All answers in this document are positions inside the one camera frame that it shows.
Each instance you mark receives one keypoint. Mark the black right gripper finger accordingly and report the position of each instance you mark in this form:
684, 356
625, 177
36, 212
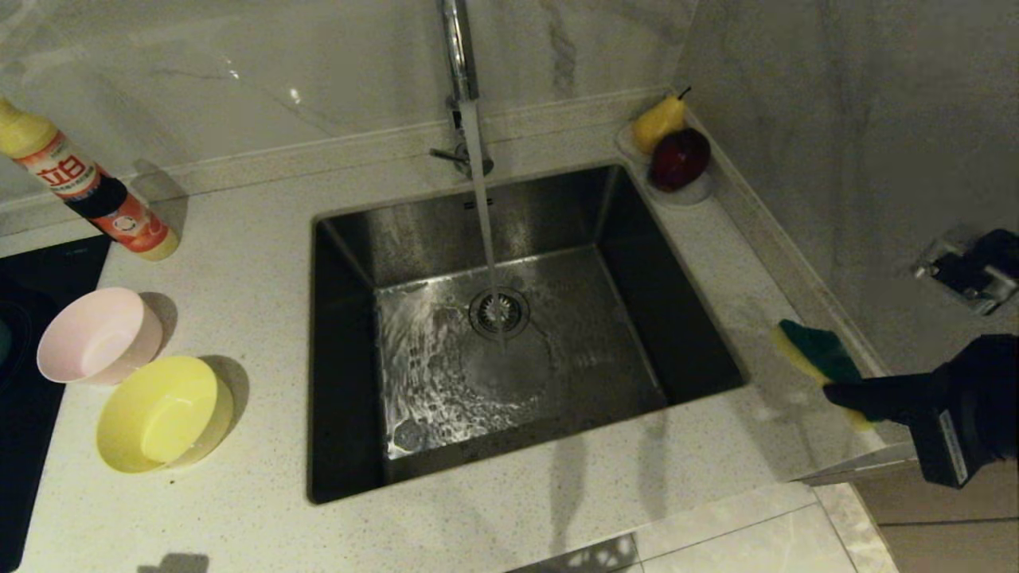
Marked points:
884, 386
884, 410

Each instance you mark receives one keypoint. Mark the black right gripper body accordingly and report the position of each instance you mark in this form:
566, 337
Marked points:
955, 422

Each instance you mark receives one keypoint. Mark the green and yellow sponge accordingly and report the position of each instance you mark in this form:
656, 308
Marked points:
820, 350

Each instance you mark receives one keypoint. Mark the chrome faucet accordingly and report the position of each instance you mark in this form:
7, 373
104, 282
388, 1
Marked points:
458, 48

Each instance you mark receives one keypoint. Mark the yellow plastic bowl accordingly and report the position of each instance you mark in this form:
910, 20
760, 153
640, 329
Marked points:
159, 418

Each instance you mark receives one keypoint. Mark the pink plastic bowl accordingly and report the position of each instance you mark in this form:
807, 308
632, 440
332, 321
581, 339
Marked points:
95, 338

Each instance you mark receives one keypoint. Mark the orange dish soap bottle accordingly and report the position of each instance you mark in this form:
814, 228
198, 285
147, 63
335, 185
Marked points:
80, 183

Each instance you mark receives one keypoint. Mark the blue plastic bowl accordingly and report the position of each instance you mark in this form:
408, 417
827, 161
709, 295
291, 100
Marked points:
4, 342

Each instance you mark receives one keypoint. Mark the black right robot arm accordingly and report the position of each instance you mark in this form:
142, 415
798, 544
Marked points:
995, 390

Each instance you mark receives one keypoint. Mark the stainless steel sink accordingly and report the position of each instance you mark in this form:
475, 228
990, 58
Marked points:
557, 374

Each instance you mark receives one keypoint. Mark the round metal sink drain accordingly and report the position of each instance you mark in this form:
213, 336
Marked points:
498, 312

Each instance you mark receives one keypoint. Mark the small white dish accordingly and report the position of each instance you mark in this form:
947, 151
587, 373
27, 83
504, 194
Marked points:
685, 195

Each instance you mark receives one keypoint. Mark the dark red apple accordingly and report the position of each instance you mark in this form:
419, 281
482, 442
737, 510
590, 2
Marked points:
679, 157

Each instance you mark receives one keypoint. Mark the yellow pear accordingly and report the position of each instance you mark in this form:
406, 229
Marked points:
659, 123

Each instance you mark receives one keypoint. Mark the black induction cooktop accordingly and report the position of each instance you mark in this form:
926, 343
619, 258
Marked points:
32, 358

